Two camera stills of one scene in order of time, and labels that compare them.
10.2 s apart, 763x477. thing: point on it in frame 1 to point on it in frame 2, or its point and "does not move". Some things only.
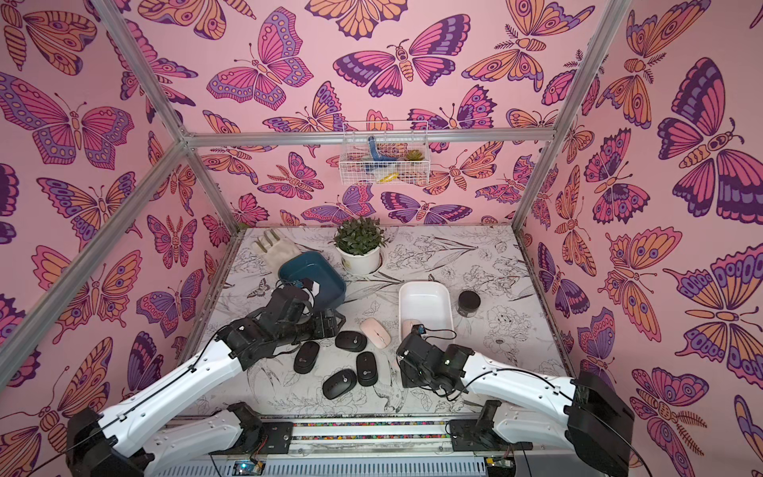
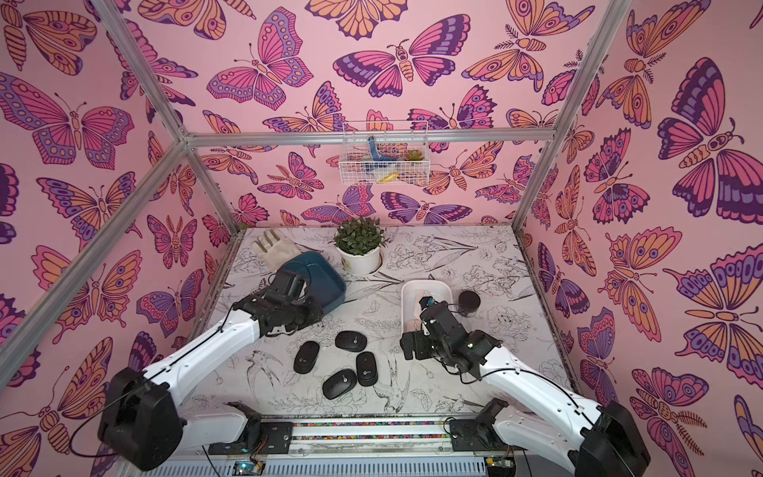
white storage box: [429, 303] does not move
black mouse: [351, 340] does not move
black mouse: [306, 357] does not move
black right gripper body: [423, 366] to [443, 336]
